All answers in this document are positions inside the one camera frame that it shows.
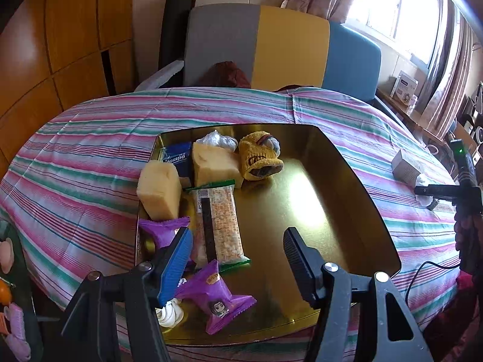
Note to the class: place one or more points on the wooden wardrobe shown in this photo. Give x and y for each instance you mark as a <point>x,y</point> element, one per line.
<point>56,45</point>

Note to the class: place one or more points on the dark side table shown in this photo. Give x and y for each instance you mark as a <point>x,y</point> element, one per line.
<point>26,271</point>

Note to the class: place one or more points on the person's right hand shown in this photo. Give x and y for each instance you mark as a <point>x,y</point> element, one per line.
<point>468,241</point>

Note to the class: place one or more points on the small white plastic object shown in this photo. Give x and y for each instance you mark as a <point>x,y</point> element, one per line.
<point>171,313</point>

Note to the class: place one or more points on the small grey box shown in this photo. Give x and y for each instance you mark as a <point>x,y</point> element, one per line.
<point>403,166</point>

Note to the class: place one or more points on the pink round object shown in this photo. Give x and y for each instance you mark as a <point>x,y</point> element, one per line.
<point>6,254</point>

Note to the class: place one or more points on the gold metal tray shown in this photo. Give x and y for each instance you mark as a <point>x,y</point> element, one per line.
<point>302,196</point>

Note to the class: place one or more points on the small orange object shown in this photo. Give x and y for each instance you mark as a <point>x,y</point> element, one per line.
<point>3,292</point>

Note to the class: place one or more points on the bright window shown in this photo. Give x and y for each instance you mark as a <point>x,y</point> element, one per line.
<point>392,3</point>

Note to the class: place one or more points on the pink hair roller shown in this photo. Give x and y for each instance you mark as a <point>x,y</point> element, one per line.
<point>17,328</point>

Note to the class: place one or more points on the cluttered wooden shelf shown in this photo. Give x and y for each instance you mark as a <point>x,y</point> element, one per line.
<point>471,117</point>

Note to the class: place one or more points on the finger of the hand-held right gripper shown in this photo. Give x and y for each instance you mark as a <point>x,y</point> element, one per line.
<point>437,191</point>

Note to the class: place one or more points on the purple snack packet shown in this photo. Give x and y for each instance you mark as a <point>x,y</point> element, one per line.
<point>211,294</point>
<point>162,232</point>

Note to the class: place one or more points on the yellow knitted toy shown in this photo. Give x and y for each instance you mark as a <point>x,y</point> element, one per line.
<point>256,158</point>

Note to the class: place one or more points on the rice cracker snack packet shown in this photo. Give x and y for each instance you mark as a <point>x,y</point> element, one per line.
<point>222,218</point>

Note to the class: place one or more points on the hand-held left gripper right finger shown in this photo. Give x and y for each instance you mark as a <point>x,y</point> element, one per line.
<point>300,267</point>

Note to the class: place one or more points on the grey yellow blue headboard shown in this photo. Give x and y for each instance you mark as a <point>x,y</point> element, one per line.
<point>286,45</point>

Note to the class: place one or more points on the clear plastic bag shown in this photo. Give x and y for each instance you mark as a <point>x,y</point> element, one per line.
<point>219,139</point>

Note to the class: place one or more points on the dark red cloth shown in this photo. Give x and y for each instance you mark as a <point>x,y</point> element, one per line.
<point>226,75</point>

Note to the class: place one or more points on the striped bed sheet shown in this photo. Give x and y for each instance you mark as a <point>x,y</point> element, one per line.
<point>75,166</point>

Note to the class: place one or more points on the white box on desk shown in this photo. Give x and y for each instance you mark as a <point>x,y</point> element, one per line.
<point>403,86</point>

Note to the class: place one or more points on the person's red garment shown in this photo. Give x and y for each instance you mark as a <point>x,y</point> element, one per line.
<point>464,309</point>

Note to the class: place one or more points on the blue tissue pack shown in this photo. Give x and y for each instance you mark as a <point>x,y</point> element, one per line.
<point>177,156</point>

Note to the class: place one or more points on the wooden desk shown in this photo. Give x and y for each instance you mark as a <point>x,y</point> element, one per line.
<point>415,118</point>

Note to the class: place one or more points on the yellow sponge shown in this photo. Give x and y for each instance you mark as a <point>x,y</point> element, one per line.
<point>160,188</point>
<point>211,164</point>

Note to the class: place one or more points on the striped side curtain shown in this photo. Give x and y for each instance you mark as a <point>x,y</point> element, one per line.
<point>447,64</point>

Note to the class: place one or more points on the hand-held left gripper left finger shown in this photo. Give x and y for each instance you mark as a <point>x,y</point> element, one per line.
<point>175,267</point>

